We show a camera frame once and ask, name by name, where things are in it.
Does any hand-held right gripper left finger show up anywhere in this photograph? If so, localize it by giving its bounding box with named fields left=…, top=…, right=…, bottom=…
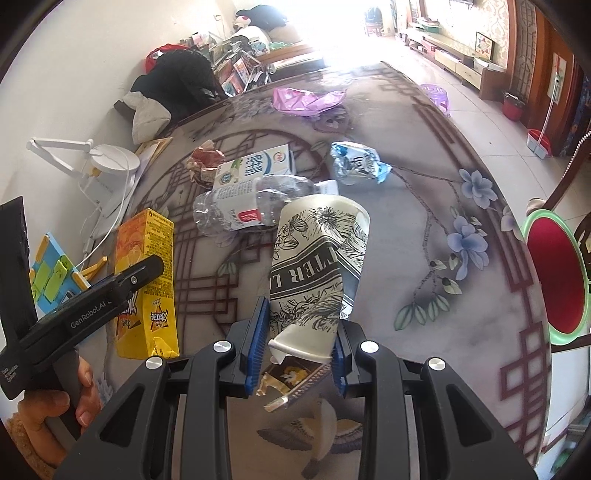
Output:
left=52, top=295, right=271, bottom=480

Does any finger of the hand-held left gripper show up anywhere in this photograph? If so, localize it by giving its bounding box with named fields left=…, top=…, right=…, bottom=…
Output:
left=106, top=256, right=165, bottom=301

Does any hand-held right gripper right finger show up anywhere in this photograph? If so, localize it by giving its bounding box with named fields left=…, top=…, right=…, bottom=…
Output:
left=331, top=320, right=540, bottom=480

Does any orange yellow drink carton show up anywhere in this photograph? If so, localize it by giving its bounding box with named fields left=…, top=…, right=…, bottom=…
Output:
left=114, top=209, right=180, bottom=360

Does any dark cigarette box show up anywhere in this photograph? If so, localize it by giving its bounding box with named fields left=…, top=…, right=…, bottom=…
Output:
left=256, top=357, right=334, bottom=412

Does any printed paper cup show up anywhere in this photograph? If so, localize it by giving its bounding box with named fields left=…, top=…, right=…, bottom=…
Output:
left=269, top=194, right=373, bottom=366

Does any clear plastic bottle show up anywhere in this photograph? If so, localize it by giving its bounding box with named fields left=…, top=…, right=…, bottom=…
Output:
left=192, top=175, right=341, bottom=237

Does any brown paper wrapper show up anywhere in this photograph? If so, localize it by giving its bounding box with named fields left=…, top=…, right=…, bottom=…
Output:
left=185, top=145, right=227, bottom=188

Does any white milk carton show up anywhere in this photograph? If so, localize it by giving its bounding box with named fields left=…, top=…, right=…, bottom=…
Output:
left=212, top=144, right=299, bottom=191

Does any blue white snack bag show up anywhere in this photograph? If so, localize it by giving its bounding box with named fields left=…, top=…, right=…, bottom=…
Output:
left=329, top=141, right=393, bottom=186

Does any green bin with red liner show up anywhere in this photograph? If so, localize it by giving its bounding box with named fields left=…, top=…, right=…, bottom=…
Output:
left=521, top=210, right=591, bottom=348

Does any pink plastic bag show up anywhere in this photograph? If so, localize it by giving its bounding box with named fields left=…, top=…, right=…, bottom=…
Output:
left=272, top=87, right=347, bottom=117

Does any person's left forearm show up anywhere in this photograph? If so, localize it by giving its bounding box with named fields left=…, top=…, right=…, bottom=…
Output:
left=0, top=411, right=63, bottom=480

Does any person's left hand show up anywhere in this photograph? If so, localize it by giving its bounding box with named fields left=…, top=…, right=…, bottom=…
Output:
left=18, top=355, right=108, bottom=464

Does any colourful toy board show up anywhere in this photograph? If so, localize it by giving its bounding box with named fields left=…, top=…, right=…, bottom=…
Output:
left=29, top=233, right=110, bottom=318

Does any white desk lamp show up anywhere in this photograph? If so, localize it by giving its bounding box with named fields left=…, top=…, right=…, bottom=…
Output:
left=26, top=136, right=142, bottom=219

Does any yellow book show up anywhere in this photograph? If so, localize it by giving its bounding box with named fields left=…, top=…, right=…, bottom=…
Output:
left=134, top=137, right=173, bottom=177

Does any white cloth bag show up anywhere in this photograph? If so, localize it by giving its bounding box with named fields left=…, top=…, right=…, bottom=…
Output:
left=122, top=92, right=172, bottom=144

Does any black jacket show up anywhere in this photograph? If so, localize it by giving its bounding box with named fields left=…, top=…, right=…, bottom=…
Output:
left=131, top=50, right=227, bottom=117

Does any red bag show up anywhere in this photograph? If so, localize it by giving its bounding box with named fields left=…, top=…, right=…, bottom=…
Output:
left=146, top=44, right=190, bottom=73

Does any magazine rack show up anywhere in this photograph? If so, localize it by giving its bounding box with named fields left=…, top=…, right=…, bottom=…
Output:
left=185, top=32, right=273, bottom=97

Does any teal plush toy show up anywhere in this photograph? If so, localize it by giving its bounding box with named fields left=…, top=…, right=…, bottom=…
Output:
left=249, top=39, right=288, bottom=54

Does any wooden sofa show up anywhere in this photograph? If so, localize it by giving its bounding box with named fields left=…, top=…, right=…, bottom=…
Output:
left=231, top=25, right=324, bottom=75

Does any black white plush toy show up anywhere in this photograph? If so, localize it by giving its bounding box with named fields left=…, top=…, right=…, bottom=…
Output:
left=233, top=4, right=289, bottom=36

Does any purple plastic stool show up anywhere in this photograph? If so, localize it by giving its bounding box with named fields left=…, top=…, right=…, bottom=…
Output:
left=420, top=83, right=452, bottom=117

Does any red floor bin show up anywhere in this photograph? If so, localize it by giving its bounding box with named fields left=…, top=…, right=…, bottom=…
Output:
left=502, top=92, right=526, bottom=122

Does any television cabinet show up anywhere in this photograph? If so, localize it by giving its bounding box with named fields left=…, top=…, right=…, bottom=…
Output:
left=406, top=28, right=507, bottom=100

